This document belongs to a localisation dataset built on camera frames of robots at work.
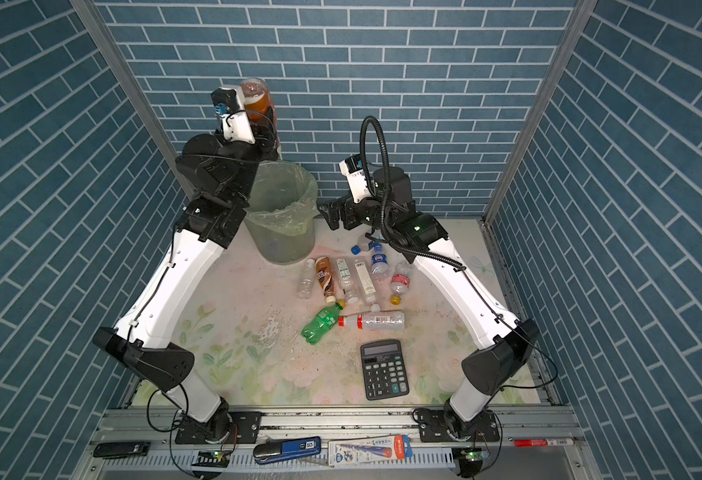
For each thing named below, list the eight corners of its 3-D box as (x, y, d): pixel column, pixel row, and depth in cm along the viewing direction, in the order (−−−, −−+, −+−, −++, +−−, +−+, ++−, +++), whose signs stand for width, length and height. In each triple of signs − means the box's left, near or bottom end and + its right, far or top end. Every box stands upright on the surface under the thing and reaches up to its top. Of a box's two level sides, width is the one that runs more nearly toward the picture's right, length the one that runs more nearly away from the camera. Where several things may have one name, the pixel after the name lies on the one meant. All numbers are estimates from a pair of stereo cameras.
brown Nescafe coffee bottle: (321, 306, 97) (320, 299, 93) (315, 265, 107) (314, 257, 104) (338, 303, 98) (337, 296, 94) (330, 262, 108) (329, 255, 105)
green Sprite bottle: (300, 337, 91) (297, 330, 86) (338, 302, 99) (337, 293, 94) (312, 349, 88) (310, 342, 84) (350, 312, 96) (349, 304, 92)
